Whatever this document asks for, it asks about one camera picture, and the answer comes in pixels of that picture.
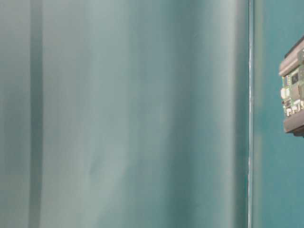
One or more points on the green printed circuit board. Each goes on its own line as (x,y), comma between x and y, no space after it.
(292,91)

